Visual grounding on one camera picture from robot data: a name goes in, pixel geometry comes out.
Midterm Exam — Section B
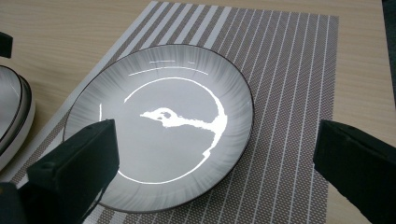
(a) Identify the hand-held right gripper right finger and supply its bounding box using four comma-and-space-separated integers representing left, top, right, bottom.
312, 119, 396, 224

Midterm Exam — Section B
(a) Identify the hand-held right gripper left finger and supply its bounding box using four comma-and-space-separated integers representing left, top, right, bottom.
26, 119, 120, 224

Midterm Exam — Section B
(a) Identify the striped woven placemat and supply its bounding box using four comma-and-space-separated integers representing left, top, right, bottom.
9, 0, 340, 224

